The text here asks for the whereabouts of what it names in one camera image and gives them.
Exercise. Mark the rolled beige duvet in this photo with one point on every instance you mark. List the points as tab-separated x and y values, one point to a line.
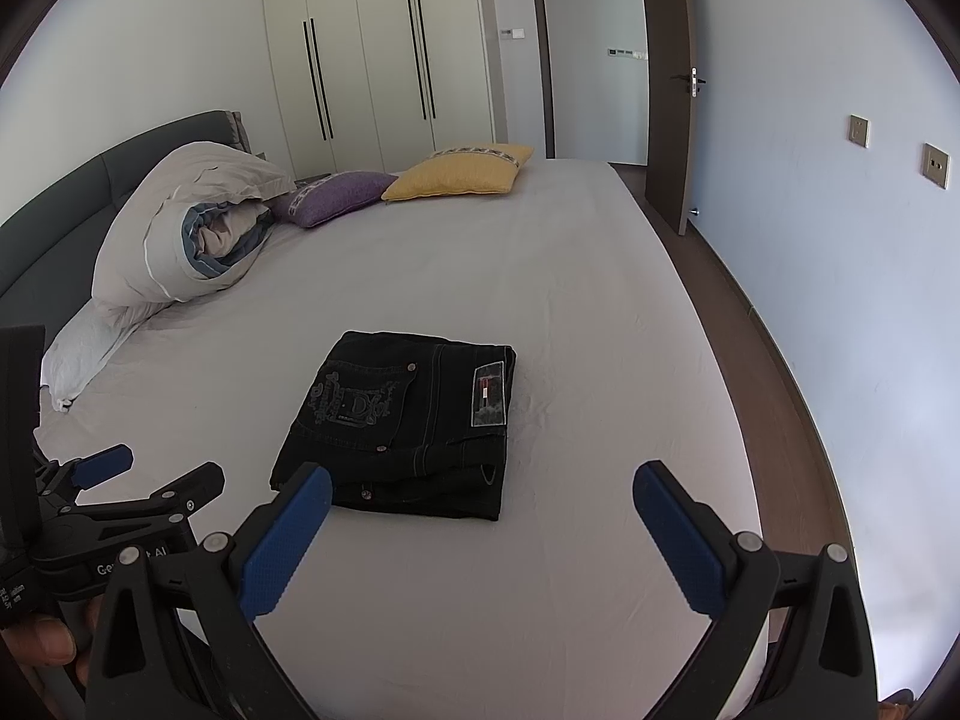
150	240

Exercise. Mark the brown wooden door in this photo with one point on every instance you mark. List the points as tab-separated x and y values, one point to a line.
667	90

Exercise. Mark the bed with white sheet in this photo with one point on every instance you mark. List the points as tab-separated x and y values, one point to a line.
562	315

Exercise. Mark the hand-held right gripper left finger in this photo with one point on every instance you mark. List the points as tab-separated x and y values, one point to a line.
289	540

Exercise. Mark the brown door frame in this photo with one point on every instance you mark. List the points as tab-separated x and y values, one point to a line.
536	52

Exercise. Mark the hallway wall switch panel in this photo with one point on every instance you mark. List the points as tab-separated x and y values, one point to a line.
626	52

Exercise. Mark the person's left hand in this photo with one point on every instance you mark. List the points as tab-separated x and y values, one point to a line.
37	641

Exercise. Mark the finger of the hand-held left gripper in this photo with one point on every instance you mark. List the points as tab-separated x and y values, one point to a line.
187	491
105	463

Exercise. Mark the black denim pants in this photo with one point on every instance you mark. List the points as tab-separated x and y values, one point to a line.
420	427

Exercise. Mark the grey upholstered headboard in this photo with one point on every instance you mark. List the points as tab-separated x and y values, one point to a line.
60	202

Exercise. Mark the beige wall socket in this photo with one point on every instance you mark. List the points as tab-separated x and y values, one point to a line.
859	130
935	165

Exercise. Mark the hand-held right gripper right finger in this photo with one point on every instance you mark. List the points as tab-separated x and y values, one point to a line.
679	532

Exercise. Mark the purple cushion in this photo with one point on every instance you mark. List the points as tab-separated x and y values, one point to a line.
337	195

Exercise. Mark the yellow cushion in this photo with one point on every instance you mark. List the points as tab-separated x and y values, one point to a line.
457	176

